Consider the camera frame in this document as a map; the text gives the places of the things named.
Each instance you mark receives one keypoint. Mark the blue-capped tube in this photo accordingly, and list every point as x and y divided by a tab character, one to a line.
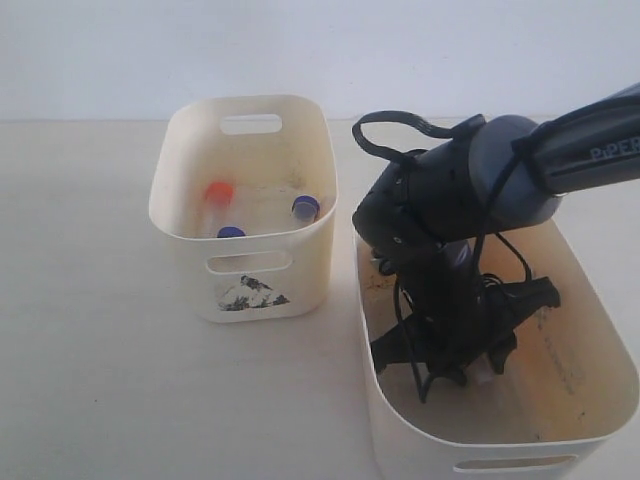
305	209
230	231

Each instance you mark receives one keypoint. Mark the orange-capped tube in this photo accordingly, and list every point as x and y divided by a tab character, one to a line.
480	371
217	202

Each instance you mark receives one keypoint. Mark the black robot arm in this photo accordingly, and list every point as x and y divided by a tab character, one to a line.
445	190

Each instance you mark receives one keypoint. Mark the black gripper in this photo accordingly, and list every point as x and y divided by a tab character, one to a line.
449	327

